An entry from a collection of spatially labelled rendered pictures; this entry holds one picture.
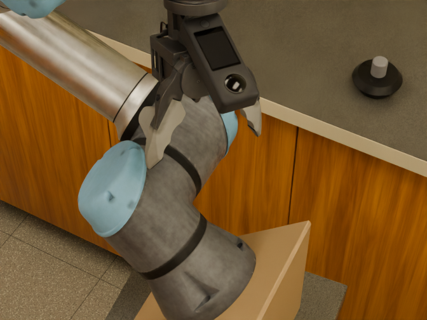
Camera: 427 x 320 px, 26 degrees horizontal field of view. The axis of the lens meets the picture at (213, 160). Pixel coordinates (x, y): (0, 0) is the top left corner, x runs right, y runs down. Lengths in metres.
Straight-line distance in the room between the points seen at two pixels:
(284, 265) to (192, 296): 0.13
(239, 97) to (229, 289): 0.32
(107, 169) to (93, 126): 0.91
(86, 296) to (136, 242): 1.38
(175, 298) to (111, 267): 1.39
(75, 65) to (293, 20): 0.69
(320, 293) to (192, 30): 0.57
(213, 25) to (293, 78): 0.72
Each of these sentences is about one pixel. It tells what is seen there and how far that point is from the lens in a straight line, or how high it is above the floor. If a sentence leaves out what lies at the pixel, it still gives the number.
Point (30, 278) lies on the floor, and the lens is 2.62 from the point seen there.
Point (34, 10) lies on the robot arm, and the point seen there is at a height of 1.55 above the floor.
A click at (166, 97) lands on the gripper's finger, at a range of 1.04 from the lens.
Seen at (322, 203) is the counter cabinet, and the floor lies 0.67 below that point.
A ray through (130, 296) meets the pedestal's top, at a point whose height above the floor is 0.94.
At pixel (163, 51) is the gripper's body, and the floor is 1.43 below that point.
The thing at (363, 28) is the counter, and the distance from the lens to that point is 1.86.
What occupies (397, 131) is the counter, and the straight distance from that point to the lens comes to 1.67.
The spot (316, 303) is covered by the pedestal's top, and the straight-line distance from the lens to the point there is 1.44.
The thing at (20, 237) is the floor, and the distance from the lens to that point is 2.70.
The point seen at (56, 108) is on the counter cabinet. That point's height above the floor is 0.61.
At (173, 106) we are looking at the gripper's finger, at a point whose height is 1.40.
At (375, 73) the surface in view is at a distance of 1.70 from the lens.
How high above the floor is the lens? 2.16
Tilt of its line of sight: 50 degrees down
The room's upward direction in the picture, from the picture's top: straight up
